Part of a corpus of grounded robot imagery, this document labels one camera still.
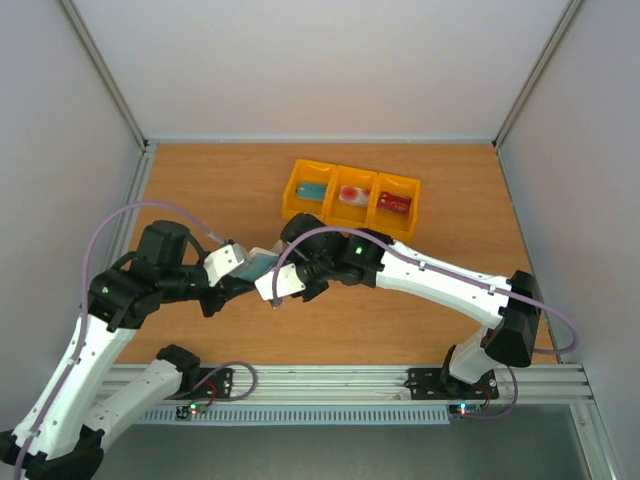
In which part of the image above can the beige card holder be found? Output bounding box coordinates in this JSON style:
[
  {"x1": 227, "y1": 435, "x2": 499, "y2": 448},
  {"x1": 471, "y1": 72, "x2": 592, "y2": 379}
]
[{"x1": 230, "y1": 240, "x2": 284, "y2": 283}]

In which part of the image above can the yellow plastic bin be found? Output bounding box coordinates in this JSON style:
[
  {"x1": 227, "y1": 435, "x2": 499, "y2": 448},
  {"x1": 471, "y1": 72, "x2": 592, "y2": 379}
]
[
  {"x1": 281, "y1": 158, "x2": 337, "y2": 220},
  {"x1": 367, "y1": 173, "x2": 421, "y2": 243},
  {"x1": 324, "y1": 166, "x2": 378, "y2": 228}
]

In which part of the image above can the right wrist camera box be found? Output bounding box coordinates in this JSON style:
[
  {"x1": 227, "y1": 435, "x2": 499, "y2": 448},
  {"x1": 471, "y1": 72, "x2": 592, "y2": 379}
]
[{"x1": 254, "y1": 264, "x2": 306, "y2": 301}]

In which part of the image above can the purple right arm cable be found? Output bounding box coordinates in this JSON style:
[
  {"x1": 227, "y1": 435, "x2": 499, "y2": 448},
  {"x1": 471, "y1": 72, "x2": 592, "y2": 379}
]
[{"x1": 270, "y1": 226, "x2": 582, "y2": 355}]

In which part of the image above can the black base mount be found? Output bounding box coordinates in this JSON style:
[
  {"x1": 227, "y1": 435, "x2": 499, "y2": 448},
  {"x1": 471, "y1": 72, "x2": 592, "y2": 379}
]
[
  {"x1": 404, "y1": 367, "x2": 500, "y2": 401},
  {"x1": 169, "y1": 367, "x2": 234, "y2": 401}
]

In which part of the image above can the grey slotted cable duct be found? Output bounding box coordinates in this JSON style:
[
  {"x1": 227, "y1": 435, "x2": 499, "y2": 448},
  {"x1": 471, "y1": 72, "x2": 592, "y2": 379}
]
[{"x1": 139, "y1": 405, "x2": 449, "y2": 427}]

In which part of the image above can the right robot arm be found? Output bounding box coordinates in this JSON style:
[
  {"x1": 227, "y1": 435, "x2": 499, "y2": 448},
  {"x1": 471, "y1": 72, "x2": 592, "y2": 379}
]
[{"x1": 280, "y1": 213, "x2": 540, "y2": 398}]

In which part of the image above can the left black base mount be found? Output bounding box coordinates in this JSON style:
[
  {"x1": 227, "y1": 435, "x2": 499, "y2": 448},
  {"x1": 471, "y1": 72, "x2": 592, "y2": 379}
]
[{"x1": 169, "y1": 367, "x2": 234, "y2": 401}]

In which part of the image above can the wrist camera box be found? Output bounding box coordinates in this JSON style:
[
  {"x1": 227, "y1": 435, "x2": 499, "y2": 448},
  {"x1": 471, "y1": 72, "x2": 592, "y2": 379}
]
[
  {"x1": 254, "y1": 264, "x2": 306, "y2": 301},
  {"x1": 202, "y1": 243, "x2": 247, "y2": 287}
]

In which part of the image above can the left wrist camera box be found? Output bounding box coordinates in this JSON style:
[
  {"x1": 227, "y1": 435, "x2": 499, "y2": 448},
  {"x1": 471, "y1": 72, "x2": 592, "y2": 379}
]
[{"x1": 202, "y1": 243, "x2": 247, "y2": 287}]

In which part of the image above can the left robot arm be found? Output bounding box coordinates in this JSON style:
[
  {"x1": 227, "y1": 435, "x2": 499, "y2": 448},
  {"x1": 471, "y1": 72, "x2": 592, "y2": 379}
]
[{"x1": 1, "y1": 221, "x2": 253, "y2": 479}]

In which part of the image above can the pink red card in bin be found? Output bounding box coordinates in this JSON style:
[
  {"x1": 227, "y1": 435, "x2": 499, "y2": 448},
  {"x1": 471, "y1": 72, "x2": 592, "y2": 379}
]
[{"x1": 338, "y1": 185, "x2": 370, "y2": 208}]

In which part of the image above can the aluminium front rail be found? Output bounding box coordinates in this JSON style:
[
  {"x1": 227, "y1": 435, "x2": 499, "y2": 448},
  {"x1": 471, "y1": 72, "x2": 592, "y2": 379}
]
[{"x1": 94, "y1": 363, "x2": 594, "y2": 407}]

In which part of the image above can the green card in bin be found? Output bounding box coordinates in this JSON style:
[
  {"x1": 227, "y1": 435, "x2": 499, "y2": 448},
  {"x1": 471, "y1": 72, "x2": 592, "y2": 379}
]
[{"x1": 296, "y1": 182, "x2": 327, "y2": 203}]

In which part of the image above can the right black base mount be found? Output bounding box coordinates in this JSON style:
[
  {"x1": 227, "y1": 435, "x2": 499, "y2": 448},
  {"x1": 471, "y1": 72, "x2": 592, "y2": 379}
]
[{"x1": 404, "y1": 367, "x2": 500, "y2": 401}]

